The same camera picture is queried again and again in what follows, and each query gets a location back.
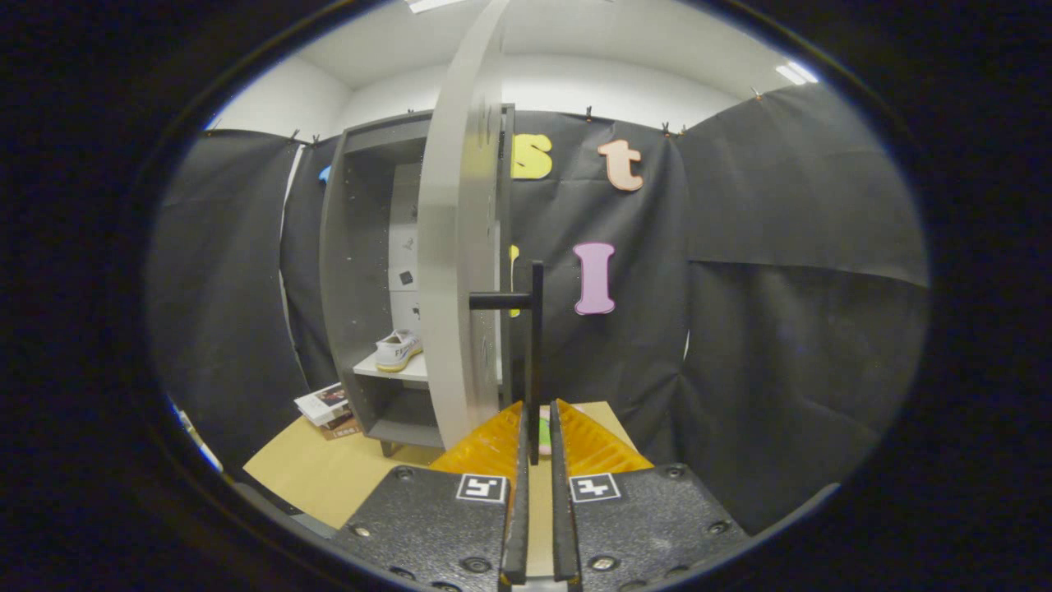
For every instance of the small ceiling light panel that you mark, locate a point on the small ceiling light panel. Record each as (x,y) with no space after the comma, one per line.
(797,73)

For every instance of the white canvas shoe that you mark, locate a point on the white canvas shoe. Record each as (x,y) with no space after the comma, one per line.
(399,349)

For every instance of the grey shoe cabinet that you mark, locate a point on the grey shoe cabinet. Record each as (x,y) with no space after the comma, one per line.
(353,263)

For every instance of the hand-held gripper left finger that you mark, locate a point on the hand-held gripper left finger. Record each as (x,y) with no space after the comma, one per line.
(519,510)

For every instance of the brown book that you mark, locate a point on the brown book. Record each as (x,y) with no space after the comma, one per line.
(345,429)

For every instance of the black backdrop cloth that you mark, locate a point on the black backdrop cloth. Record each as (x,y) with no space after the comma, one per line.
(781,329)

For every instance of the long ceiling light panel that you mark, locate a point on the long ceiling light panel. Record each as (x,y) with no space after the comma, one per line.
(427,4)

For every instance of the pink and green plush toy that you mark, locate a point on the pink and green plush toy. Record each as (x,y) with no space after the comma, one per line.
(546,432)

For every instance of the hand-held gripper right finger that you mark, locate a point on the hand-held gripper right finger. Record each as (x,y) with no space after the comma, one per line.
(561,510)

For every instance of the white picture book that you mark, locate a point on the white picture book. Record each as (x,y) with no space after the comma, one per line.
(325,403)

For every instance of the blurred white and blue object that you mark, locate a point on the blurred white and blue object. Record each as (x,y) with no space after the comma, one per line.
(193,432)

